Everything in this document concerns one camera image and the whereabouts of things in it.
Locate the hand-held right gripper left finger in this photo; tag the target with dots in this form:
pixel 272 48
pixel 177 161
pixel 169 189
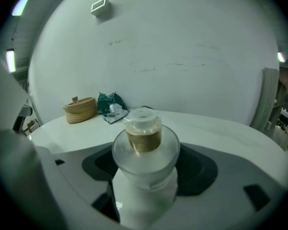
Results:
pixel 79 188

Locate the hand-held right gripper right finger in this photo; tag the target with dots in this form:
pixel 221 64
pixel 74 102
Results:
pixel 225 195

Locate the frosted glass bottle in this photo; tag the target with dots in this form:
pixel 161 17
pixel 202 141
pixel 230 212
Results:
pixel 145 157

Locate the white kidney-shaped table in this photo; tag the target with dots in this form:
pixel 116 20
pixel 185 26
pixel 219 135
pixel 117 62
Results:
pixel 206 134

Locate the woven tan basket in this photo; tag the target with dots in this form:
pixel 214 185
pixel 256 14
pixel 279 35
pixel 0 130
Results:
pixel 81 112

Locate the crumpled green packet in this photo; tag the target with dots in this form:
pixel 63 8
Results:
pixel 110 105

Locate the grey wooden shelf cabinet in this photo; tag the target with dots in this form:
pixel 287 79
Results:
pixel 266 99

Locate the ceiling light strip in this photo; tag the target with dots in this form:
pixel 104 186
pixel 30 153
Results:
pixel 281 57
pixel 10 61

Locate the white wall junction box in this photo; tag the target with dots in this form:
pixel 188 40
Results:
pixel 101 7

